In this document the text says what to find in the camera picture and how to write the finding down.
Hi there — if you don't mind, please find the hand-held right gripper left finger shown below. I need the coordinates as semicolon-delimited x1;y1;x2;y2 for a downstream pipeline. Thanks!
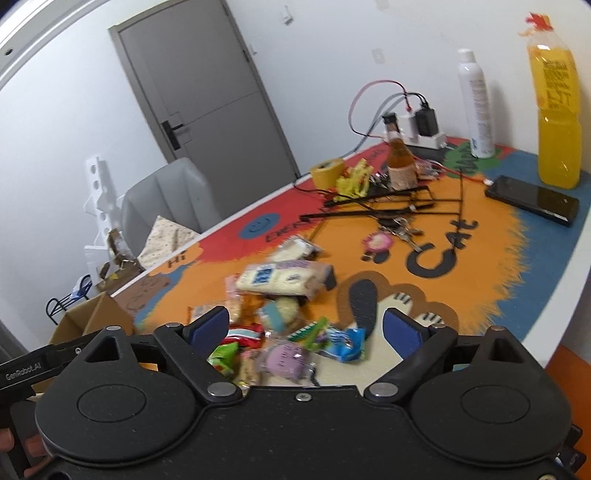
74;306;243;403

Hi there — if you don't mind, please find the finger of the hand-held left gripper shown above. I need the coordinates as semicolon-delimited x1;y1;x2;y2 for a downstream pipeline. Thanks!
48;331;99;377

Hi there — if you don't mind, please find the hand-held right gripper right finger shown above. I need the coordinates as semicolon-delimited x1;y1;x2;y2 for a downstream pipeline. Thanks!
364;308;541;401

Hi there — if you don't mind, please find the cardboard box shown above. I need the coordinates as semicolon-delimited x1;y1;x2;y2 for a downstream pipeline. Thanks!
48;293;137;354

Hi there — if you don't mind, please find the pile of mixed snacks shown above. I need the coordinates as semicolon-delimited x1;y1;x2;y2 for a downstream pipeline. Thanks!
187;286;368;387

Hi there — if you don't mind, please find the white blue-label snack packet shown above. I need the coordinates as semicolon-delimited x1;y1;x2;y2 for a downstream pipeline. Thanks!
235;260;335;301

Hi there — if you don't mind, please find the person's left hand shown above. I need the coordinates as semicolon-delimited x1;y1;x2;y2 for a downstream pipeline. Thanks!
0;427;43;467

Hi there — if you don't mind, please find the bunch of keys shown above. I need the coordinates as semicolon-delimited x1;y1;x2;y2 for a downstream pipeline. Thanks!
376;217;423;252

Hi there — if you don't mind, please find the patterned beige cushion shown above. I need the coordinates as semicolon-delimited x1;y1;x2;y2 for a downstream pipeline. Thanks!
139;215;200;271

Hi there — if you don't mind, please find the brown plastic-wrapped bundle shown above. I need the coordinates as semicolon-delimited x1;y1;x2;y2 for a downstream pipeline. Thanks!
95;230;141;294

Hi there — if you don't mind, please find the colourful printed table mat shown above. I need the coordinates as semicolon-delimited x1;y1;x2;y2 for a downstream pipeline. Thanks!
113;138;591;370

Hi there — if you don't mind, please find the clear cracker packet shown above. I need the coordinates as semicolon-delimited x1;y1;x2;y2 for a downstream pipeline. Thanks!
274;235;321;264

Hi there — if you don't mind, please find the grey chair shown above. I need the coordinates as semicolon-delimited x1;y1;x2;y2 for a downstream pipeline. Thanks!
121;158;222;259

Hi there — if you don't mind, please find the yellow snack packet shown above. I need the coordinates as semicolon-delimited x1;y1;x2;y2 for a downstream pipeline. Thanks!
336;159;374;198

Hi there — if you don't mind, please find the white foam rack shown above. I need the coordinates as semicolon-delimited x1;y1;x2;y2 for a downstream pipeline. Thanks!
83;157;126;268

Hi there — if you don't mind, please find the brown glass bottle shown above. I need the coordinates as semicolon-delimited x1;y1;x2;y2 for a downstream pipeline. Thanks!
382;113;419;190

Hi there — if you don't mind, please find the yellow tape roll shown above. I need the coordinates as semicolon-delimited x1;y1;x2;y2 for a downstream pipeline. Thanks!
310;158;345;190

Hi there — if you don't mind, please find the black phone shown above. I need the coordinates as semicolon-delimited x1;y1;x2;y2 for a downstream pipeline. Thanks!
485;175;580;227

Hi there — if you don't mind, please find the white power strip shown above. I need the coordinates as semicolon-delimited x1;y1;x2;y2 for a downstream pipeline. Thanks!
383;113;448;149

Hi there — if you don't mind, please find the black charger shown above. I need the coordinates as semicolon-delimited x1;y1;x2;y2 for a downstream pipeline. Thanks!
414;107;439;137

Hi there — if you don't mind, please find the white spray bottle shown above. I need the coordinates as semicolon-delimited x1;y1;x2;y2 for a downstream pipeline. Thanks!
457;48;496;158

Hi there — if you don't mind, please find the grey door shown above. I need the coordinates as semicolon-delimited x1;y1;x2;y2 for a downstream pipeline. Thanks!
108;0;302;184

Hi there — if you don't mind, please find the orange juice bottle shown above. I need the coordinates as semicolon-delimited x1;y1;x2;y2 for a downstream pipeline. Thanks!
517;13;583;189

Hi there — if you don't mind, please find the black wire stand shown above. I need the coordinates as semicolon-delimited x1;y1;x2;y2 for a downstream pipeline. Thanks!
46;274;93;325

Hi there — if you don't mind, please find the pink keychain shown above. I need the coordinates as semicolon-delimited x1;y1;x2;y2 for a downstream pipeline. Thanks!
361;232;393;264

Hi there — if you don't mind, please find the black cable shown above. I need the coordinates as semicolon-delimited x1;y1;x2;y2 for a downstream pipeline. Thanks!
293;182;334;198

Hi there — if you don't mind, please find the black door handle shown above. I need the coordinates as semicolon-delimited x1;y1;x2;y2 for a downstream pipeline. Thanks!
160;121;185;149

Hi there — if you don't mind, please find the grey cable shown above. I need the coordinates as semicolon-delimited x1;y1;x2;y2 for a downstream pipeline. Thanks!
342;92;409;158

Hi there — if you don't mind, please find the red cable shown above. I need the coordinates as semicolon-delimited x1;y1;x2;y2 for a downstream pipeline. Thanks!
348;80;417;137

